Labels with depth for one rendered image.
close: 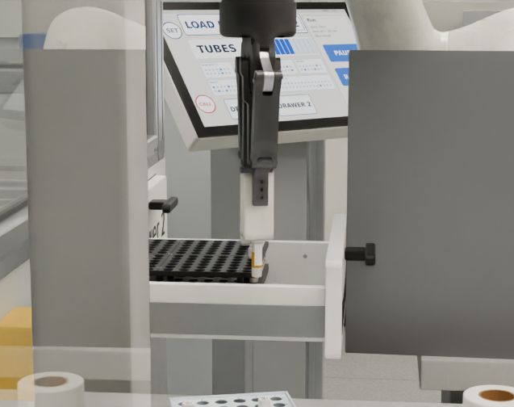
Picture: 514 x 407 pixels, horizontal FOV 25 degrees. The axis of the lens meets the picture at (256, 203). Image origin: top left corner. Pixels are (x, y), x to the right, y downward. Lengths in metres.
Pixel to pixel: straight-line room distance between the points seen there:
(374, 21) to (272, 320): 0.52
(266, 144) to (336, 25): 1.37
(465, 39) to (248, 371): 0.97
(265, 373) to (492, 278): 1.02
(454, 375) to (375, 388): 2.27
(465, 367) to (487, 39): 0.46
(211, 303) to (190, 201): 1.73
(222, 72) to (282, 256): 0.76
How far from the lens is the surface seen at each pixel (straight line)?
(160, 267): 1.34
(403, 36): 1.65
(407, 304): 1.48
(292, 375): 2.46
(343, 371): 3.91
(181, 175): 3.00
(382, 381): 3.83
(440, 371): 1.49
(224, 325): 1.29
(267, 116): 1.11
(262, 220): 1.16
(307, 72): 2.34
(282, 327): 1.29
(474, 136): 1.45
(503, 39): 1.66
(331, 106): 2.31
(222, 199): 2.36
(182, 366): 3.12
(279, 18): 1.13
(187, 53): 2.21
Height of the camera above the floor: 1.20
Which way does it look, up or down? 10 degrees down
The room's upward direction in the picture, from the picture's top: straight up
